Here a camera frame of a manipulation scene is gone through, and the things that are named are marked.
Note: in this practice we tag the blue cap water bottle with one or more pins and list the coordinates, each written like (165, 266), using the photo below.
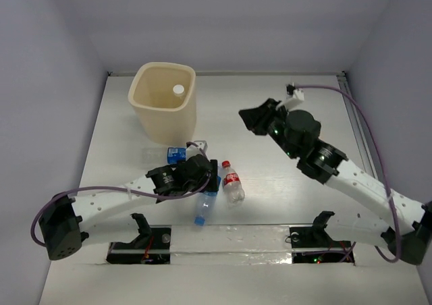
(204, 206)

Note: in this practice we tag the clear bottle blue label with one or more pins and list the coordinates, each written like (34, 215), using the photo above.
(163, 155)

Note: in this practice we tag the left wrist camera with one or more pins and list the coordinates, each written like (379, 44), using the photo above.
(197, 145)

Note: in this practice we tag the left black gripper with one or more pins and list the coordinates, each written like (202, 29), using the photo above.
(213, 175)

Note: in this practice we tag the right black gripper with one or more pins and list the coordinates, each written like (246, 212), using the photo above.
(256, 117)

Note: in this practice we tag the beige plastic waste bin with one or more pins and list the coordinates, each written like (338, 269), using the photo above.
(165, 119)

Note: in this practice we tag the square clear bottle white cap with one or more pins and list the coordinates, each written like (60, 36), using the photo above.
(179, 91)

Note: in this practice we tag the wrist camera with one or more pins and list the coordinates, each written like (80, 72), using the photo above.
(295, 96)
(197, 145)

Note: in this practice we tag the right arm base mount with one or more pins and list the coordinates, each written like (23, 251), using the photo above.
(311, 244)

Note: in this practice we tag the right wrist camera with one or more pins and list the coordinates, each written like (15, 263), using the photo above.
(295, 96)

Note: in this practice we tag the red label cola bottle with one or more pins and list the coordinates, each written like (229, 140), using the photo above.
(232, 185)

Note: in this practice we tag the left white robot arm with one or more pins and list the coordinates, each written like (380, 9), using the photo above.
(75, 217)

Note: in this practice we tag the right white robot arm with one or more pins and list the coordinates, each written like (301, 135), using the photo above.
(403, 225)

